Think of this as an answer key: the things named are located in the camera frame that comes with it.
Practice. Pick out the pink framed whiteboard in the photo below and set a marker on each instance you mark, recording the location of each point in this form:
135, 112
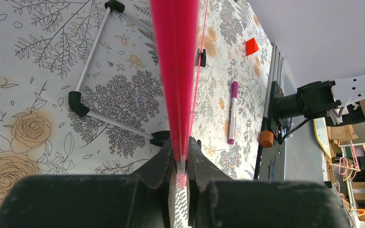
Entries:
175, 27

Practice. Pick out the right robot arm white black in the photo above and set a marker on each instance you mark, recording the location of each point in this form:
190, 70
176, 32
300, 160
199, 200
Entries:
316, 99

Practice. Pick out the pink capped marker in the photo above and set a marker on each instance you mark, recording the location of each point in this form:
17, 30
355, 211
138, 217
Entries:
234, 96

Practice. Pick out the small red cone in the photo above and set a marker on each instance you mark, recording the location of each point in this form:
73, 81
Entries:
251, 46

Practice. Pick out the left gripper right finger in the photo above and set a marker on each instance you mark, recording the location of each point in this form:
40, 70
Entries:
218, 201

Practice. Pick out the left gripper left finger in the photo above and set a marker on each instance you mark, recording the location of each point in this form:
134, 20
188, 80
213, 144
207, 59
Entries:
137, 200

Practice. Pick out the cardboard boxes on shelf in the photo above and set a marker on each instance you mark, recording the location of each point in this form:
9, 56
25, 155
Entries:
346, 163

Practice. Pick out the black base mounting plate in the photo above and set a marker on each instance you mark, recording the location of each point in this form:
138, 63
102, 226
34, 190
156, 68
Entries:
270, 162

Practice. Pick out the floral patterned table mat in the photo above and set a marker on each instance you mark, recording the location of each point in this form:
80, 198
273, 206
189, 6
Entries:
44, 45

